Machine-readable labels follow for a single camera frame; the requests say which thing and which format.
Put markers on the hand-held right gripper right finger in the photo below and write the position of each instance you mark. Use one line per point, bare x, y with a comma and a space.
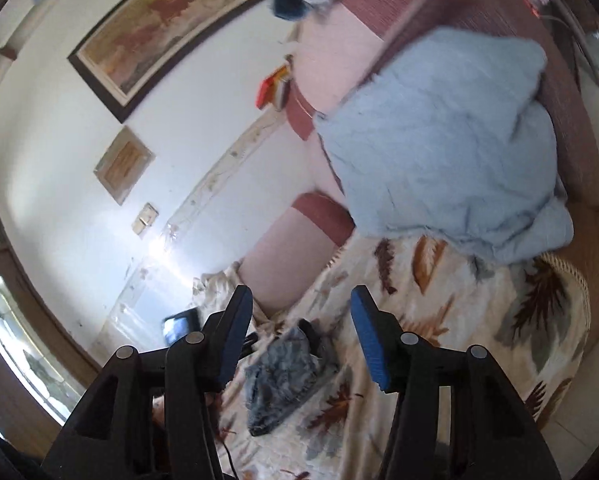
372, 340

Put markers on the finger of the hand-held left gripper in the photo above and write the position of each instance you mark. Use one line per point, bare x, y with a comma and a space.
322, 350

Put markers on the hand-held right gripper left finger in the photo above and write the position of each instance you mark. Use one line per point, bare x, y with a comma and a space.
234, 340

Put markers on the blue denim pants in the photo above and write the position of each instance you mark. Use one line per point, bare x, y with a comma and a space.
279, 380

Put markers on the dark tablet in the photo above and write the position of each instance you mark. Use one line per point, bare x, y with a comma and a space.
180, 327

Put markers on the white patterned pillow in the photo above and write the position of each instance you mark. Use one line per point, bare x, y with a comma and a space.
214, 282

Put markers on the leaf print blanket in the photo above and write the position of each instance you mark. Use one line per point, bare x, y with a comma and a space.
429, 310

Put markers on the pink bolster cushion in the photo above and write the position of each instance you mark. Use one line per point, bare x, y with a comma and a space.
279, 255

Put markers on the light blue quilt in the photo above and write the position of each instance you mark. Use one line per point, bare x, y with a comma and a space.
444, 150

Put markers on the small framed picture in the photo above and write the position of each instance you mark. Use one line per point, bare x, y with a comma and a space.
124, 165

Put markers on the wooden door with glass panel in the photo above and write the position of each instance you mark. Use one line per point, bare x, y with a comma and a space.
9, 257

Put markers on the orange book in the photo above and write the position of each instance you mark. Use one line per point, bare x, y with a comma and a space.
267, 92

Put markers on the large framed painting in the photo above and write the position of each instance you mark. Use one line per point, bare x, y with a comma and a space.
169, 20

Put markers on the pink and maroon headboard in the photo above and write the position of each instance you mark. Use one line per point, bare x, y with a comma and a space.
479, 0

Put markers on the beige light switch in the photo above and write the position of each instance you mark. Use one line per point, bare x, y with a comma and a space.
140, 226
150, 214

